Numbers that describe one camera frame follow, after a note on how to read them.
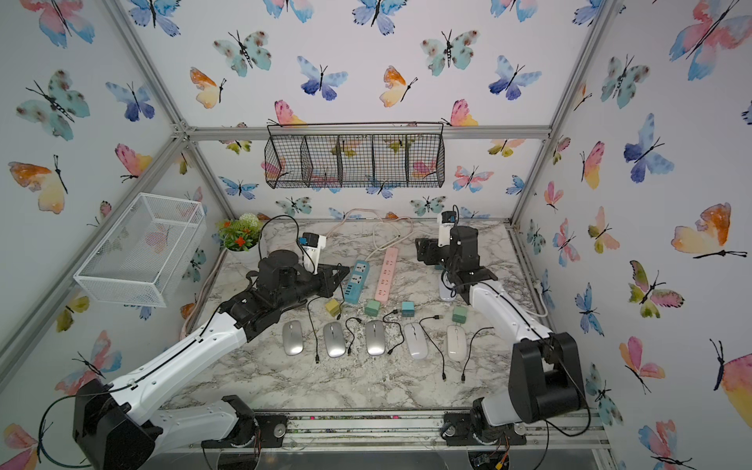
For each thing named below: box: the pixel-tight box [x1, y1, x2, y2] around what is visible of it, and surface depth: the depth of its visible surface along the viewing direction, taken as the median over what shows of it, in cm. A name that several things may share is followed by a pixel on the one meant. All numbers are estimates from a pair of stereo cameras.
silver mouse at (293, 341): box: [282, 319, 304, 357], surface depth 91 cm
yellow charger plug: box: [325, 298, 341, 317], surface depth 96 cm
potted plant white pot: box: [216, 213, 263, 263], surface depth 100 cm
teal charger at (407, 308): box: [400, 300, 416, 319], surface depth 96 cm
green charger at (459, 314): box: [451, 305, 469, 325], surface depth 95 cm
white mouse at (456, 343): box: [446, 325, 468, 363], surface depth 88 cm
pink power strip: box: [375, 247, 399, 305], surface depth 103 cm
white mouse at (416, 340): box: [404, 322, 428, 361], surface depth 90 cm
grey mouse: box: [323, 321, 347, 359], surface depth 90 cm
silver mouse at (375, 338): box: [365, 319, 386, 357], surface depth 90 cm
